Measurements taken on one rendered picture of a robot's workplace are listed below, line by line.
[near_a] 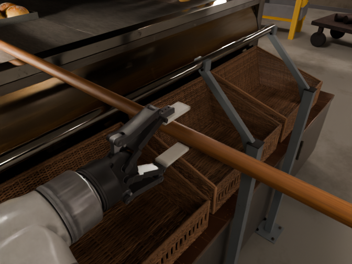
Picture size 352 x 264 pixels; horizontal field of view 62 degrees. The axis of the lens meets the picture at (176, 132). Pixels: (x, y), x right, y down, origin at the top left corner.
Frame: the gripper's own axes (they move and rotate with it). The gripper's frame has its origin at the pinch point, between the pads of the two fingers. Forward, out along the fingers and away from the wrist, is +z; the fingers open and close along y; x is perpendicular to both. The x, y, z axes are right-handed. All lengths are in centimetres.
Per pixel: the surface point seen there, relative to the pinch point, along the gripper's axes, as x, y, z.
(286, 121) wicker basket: -6, 47, 93
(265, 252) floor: 7, 119, 70
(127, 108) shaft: -12.3, -0.9, -1.1
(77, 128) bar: -19.1, 2.7, -9.5
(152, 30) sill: -56, 3, 52
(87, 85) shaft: -26.5, -1.6, -0.7
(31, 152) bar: -19.2, 2.7, -19.7
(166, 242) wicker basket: -6.6, 46.1, 3.6
